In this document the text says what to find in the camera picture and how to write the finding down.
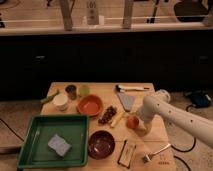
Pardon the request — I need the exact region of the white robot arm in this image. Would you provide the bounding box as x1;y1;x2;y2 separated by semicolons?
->
136;89;213;149

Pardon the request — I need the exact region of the black-framed white card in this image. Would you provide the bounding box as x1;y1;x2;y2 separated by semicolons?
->
117;140;136;169

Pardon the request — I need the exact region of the dark red bowl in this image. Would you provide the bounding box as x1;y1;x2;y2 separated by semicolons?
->
88;130;115;160

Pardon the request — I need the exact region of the white paper cup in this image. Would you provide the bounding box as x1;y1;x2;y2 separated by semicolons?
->
53;93;68;111

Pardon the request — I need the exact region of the grey folded cloth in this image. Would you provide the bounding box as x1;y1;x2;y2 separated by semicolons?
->
117;93;135;112

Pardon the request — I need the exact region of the green plastic tray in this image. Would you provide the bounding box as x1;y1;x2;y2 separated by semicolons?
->
17;115;89;169

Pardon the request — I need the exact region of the orange-red apple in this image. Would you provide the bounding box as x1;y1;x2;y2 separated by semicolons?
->
126;116;139;129

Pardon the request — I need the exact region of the green cup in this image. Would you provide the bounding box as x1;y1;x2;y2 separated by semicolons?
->
79;85;90;96

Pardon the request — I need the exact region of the orange bowl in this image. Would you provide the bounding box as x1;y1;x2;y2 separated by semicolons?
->
77;94;103;116

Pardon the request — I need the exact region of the green cucumber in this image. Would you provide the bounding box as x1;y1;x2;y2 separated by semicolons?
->
40;90;60;104

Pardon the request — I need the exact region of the bunch of dark grapes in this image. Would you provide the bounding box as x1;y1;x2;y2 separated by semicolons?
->
98;106;117;124

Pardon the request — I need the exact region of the black power cable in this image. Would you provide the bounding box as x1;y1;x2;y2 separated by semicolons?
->
170;136;198;171

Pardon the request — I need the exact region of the yellow corn cob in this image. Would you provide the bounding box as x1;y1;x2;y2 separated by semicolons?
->
110;112;125;128

